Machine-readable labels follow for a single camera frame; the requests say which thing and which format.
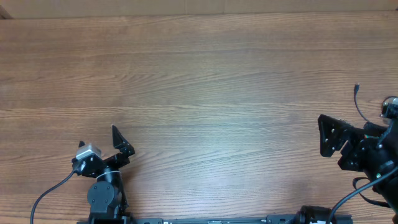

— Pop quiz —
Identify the thin black cable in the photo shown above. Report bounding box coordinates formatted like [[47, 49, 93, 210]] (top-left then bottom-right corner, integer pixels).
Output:
[[353, 83, 371, 124]]

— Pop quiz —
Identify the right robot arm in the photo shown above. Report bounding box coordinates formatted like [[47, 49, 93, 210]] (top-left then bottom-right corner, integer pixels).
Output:
[[293, 114, 397, 223]]

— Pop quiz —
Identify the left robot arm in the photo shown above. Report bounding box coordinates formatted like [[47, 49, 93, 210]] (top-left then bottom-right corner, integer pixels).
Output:
[[72, 125, 136, 224]]

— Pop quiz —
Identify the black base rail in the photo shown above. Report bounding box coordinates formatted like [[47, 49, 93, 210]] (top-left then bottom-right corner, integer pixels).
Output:
[[77, 205, 354, 224]]

